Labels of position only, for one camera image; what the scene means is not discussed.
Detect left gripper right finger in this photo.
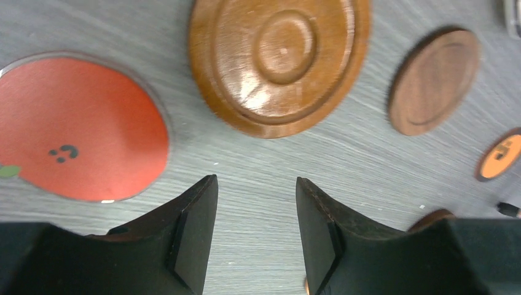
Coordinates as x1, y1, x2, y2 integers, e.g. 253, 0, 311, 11
296, 178, 520, 294

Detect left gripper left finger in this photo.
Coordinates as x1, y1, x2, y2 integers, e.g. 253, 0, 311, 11
1, 175, 219, 294

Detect brown ridged wooden coaster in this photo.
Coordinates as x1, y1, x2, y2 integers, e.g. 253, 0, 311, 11
189, 0, 372, 138

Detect dark brown ridged coaster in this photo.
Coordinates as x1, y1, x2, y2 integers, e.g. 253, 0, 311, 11
408, 208, 456, 233

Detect red apple smiley coaster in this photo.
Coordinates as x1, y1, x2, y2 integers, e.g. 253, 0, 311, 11
1, 52, 170, 202

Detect orange black smiley coaster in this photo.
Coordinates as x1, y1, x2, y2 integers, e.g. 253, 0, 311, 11
475, 127, 520, 182

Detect dark walnut round coaster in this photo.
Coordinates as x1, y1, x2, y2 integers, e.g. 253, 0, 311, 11
387, 26, 481, 136

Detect pink tripod legs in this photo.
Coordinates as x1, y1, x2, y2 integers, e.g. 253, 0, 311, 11
496, 202, 520, 219

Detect cream serving tray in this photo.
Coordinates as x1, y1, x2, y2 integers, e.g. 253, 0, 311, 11
503, 0, 520, 39

